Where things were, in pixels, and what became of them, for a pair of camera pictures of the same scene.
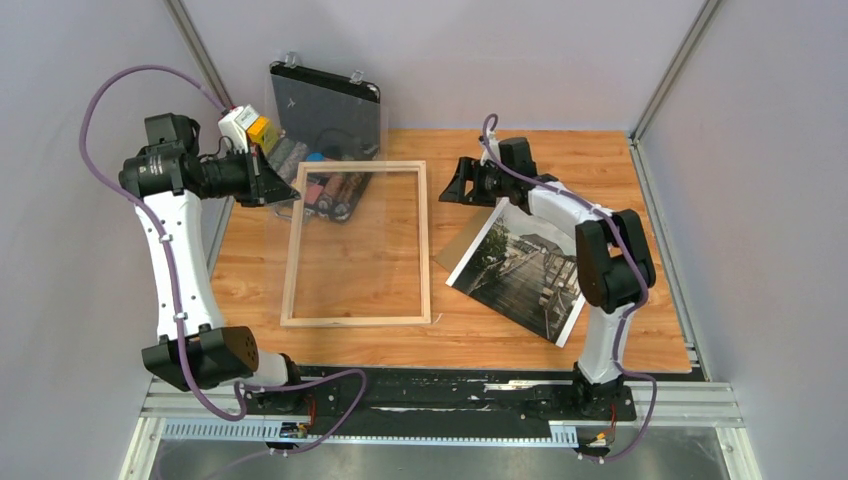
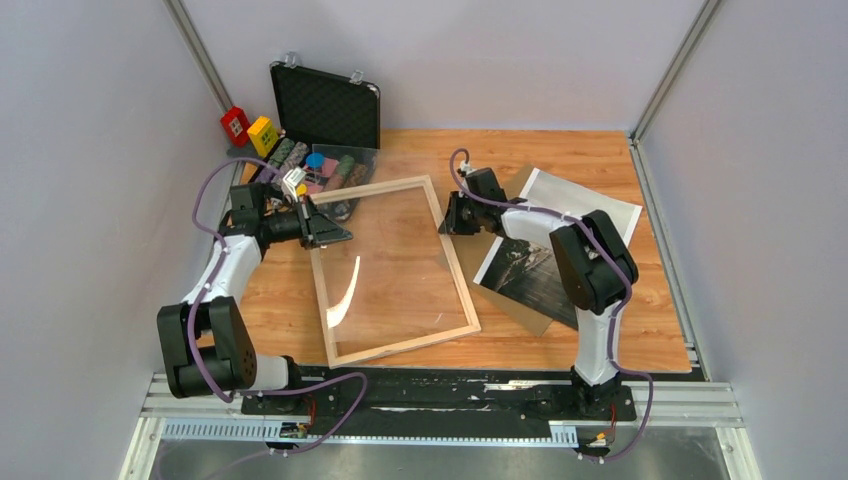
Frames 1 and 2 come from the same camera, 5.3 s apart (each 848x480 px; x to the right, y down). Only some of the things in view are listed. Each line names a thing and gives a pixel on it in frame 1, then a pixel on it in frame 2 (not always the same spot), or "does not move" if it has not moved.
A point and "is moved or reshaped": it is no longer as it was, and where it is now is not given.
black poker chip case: (324, 117) does not move
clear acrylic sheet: (327, 252) -> (385, 287)
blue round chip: (316, 156) does not move
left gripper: (262, 185) -> (314, 227)
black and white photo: (525, 270) is moved or reshaped
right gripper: (468, 170) -> (452, 223)
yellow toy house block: (263, 133) does not move
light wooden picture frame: (287, 319) -> (320, 255)
